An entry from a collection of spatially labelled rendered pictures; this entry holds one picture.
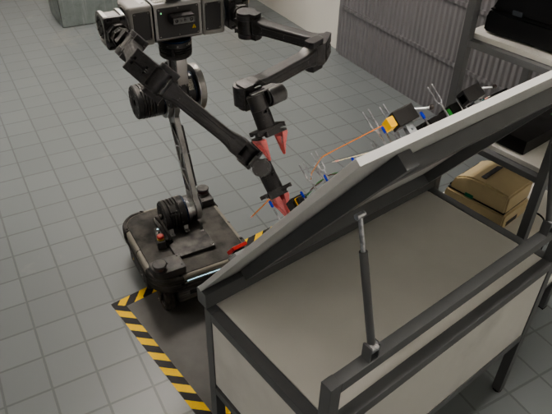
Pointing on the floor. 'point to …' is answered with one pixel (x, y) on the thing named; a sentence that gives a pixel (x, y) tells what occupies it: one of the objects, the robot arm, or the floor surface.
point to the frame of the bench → (407, 370)
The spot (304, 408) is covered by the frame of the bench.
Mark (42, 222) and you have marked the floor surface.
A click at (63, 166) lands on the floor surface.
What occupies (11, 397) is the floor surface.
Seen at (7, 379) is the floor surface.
